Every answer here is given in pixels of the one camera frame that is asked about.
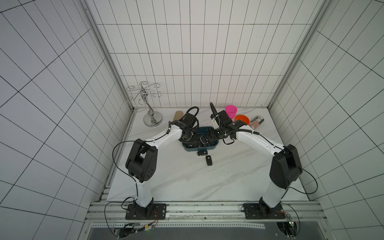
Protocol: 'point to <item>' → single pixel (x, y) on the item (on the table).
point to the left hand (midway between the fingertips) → (191, 142)
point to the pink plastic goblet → (231, 110)
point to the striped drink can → (256, 122)
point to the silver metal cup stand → (152, 119)
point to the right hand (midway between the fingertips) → (211, 132)
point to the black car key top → (202, 152)
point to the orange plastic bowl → (244, 118)
